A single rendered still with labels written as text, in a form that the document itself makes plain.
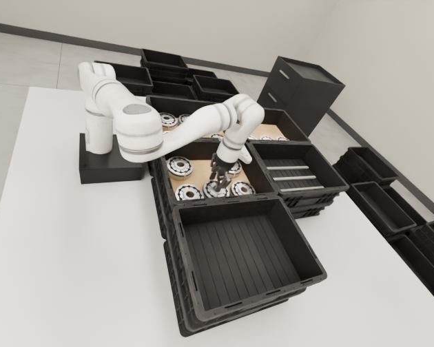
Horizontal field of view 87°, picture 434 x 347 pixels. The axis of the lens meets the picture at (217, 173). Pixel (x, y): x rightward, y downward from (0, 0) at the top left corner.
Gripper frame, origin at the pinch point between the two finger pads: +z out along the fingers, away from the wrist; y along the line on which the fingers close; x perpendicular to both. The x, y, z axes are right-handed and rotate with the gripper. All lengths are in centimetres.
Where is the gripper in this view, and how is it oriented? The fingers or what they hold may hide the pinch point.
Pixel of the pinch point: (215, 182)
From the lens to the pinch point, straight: 86.8
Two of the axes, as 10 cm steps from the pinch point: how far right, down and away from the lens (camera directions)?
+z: -3.0, 6.8, 6.7
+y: 3.1, 7.4, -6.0
